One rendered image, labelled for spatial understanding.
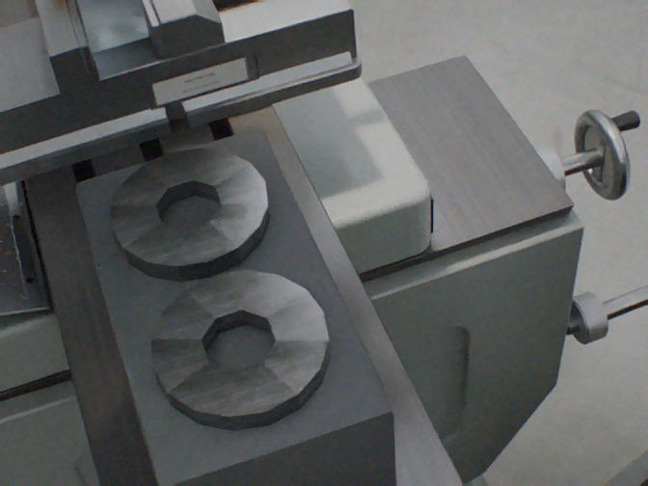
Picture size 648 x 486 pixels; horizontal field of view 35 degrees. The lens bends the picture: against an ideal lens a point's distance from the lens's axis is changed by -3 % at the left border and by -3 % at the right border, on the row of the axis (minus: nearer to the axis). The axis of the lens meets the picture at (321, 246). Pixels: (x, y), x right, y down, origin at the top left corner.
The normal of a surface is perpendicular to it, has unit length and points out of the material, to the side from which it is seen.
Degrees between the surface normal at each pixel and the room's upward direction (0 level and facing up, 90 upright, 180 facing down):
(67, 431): 90
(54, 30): 0
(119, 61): 0
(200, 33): 90
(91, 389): 0
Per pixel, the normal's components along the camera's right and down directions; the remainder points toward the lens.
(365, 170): -0.07, -0.65
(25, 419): 0.34, 0.70
